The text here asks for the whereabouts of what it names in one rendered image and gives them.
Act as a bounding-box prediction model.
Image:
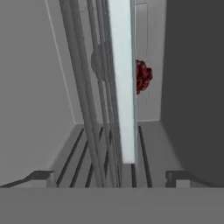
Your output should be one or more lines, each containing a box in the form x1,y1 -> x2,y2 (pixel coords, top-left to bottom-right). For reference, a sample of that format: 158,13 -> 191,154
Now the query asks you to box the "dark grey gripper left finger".
0,170 -> 57,188

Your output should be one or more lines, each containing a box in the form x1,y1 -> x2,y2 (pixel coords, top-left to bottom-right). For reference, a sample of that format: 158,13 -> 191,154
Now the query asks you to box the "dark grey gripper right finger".
164,170 -> 219,188

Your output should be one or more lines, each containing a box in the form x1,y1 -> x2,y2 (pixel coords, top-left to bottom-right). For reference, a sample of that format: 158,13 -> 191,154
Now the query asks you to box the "grey oven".
0,0 -> 168,188

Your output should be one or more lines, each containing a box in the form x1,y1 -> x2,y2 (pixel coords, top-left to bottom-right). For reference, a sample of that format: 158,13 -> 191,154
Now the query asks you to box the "oven door with pale glass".
107,0 -> 139,165

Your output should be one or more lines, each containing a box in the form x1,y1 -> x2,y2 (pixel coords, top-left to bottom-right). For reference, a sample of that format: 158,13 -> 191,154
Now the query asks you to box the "dark red cake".
136,59 -> 154,95

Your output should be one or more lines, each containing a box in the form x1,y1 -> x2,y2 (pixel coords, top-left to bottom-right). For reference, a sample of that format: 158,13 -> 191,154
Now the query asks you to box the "dark grey side panel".
159,0 -> 224,187

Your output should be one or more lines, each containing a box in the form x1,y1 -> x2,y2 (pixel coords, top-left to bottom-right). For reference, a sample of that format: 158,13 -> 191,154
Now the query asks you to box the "round grey knob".
90,43 -> 107,82

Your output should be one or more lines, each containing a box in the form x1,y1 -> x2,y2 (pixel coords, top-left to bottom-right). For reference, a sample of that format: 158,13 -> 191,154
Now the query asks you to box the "grey wire oven rack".
59,0 -> 123,188

